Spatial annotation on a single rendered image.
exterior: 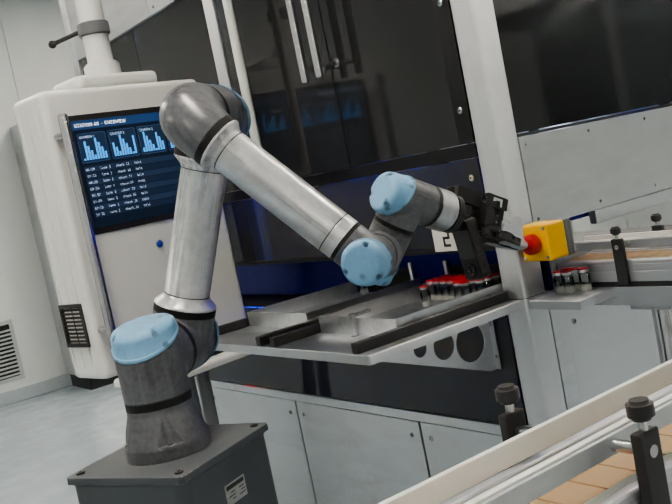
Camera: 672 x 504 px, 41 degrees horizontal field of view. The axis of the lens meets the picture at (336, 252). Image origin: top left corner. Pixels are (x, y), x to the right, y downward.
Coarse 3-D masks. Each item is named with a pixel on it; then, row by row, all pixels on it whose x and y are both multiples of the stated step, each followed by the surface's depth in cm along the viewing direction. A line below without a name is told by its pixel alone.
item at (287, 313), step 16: (336, 288) 234; (352, 288) 237; (400, 288) 213; (288, 304) 225; (304, 304) 228; (320, 304) 229; (336, 304) 202; (352, 304) 205; (256, 320) 215; (272, 320) 209; (288, 320) 204; (304, 320) 198
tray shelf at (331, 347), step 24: (480, 312) 177; (504, 312) 178; (240, 336) 206; (312, 336) 187; (336, 336) 182; (360, 336) 177; (408, 336) 167; (432, 336) 167; (336, 360) 166; (360, 360) 160
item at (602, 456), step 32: (512, 384) 77; (640, 384) 82; (512, 416) 77; (576, 416) 76; (640, 416) 66; (512, 448) 72; (544, 448) 74; (576, 448) 67; (608, 448) 69; (640, 448) 66; (448, 480) 68; (480, 480) 70; (512, 480) 64; (544, 480) 64; (576, 480) 71; (608, 480) 70; (640, 480) 66
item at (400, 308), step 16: (416, 288) 205; (496, 288) 184; (368, 304) 197; (384, 304) 199; (400, 304) 202; (416, 304) 200; (432, 304) 196; (448, 304) 176; (320, 320) 189; (336, 320) 184; (368, 320) 175; (384, 320) 171; (400, 320) 169; (416, 320) 171
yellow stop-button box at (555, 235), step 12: (528, 228) 174; (540, 228) 172; (552, 228) 172; (564, 228) 174; (540, 240) 172; (552, 240) 171; (564, 240) 173; (540, 252) 173; (552, 252) 171; (564, 252) 173
